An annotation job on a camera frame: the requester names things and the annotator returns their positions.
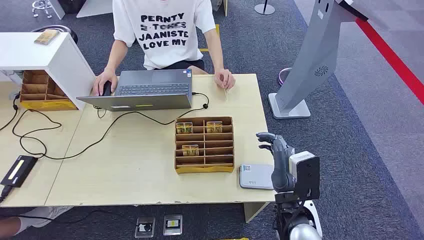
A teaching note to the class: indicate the person's left hand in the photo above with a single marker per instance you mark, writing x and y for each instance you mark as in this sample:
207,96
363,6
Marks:
224,78

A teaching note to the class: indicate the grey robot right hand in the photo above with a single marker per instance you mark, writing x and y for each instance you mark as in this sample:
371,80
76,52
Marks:
281,165

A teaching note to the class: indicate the person's right hand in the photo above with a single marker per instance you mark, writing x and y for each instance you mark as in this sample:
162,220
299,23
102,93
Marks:
106,76

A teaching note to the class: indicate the black computer mouse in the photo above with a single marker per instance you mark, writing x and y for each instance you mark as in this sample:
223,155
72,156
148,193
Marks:
106,88

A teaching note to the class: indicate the person's right forearm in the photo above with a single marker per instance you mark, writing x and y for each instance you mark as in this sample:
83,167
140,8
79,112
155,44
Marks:
116,56

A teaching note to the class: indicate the person's left forearm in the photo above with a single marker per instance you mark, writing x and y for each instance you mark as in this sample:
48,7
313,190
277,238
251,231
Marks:
215,49

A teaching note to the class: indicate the grey white card reader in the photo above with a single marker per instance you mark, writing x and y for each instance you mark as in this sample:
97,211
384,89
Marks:
256,177

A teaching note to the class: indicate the gold room key card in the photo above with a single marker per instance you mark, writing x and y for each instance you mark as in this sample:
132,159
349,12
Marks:
214,127
184,128
190,150

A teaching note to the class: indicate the wooden card organizer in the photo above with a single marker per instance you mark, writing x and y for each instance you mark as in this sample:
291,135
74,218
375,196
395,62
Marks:
36,92
203,169

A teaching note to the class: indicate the gold patterned card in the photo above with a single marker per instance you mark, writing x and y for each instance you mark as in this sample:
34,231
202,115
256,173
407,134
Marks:
46,37

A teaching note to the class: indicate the person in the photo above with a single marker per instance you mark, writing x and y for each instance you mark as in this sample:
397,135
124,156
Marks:
165,36

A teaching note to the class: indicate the grey laptop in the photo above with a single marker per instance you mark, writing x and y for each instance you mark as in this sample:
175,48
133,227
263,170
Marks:
152,86

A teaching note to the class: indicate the white shelf box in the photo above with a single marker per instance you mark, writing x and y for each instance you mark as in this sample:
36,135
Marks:
59,59

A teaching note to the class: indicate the beige table leg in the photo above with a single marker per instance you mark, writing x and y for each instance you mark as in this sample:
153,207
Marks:
253,210

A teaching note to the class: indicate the black round stool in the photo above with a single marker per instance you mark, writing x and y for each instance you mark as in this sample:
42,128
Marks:
68,30

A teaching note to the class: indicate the white board panel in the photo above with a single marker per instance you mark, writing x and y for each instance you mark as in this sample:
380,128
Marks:
96,8

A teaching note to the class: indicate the grey stanchion base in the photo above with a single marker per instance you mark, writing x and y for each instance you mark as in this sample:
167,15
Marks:
265,9

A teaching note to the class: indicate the grey kiosk stand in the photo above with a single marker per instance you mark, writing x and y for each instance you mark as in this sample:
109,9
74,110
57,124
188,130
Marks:
314,56

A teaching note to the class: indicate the chrome chair base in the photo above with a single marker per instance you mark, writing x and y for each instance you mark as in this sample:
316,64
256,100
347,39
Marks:
42,6

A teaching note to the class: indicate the floor socket with yellow label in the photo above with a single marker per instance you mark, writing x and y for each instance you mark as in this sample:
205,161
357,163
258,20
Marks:
172,225

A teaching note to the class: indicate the black adapter yellow label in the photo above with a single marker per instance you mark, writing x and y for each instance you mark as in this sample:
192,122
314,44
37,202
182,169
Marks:
19,170

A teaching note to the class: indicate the floor socket with white plug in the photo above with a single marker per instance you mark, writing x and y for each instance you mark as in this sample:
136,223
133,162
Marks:
145,227

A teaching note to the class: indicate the red barrier belt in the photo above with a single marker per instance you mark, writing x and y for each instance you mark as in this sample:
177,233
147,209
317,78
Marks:
391,58

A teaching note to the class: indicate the bystander's leg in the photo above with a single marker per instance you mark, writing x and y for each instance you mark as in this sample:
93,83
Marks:
36,215

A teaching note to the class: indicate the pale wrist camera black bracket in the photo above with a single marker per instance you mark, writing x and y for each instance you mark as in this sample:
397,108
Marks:
306,175

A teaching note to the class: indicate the beige furniture post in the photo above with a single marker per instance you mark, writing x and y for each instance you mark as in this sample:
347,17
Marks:
226,6

